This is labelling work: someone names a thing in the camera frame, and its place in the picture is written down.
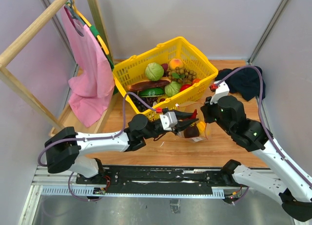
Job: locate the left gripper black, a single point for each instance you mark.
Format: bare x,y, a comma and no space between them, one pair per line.
182,124

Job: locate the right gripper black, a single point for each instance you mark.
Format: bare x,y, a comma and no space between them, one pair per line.
206,109

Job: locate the red chili pepper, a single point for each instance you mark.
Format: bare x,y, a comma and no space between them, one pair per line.
193,115

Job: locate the yellow bell pepper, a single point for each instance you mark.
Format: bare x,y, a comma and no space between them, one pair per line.
201,128

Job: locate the clear zip top bag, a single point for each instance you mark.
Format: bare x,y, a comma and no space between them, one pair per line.
190,107

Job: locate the green cabbage back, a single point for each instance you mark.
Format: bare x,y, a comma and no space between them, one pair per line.
154,71

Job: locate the green cabbage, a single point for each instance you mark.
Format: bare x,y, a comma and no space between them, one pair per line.
154,71
172,89

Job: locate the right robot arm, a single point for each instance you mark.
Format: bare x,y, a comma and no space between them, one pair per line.
292,188

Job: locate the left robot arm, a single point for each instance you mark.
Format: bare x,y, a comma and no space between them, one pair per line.
68,149

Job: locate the green cabbage front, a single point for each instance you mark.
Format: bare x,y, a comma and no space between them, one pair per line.
172,89

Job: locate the red tomato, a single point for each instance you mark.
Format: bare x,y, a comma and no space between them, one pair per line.
185,86

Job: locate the orange fruit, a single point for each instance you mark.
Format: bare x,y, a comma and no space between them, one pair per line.
195,81

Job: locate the watermelon slice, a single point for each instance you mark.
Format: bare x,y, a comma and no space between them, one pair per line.
152,92

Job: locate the dark navy cloth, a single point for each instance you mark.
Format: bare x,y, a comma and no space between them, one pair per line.
245,82

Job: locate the purple sweet potato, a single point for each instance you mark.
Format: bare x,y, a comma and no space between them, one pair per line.
165,66

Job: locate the peach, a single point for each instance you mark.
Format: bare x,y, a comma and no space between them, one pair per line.
174,63

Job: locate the yellow plastic basket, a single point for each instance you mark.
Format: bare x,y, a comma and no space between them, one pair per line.
132,70

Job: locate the pink shirt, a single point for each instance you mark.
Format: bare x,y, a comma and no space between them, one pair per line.
93,89

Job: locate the wooden clothes rack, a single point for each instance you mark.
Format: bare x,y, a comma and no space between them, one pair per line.
43,66

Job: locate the yellow clothes hanger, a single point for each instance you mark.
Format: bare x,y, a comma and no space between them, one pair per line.
96,34

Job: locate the grey clothes hanger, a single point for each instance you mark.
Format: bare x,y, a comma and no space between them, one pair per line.
72,12

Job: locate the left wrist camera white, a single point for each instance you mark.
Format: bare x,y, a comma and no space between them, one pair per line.
168,121

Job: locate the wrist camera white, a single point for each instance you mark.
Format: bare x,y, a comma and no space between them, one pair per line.
220,91
168,121

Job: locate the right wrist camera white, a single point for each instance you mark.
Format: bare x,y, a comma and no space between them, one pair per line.
220,91

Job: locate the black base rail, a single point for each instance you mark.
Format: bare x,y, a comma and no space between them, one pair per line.
160,179

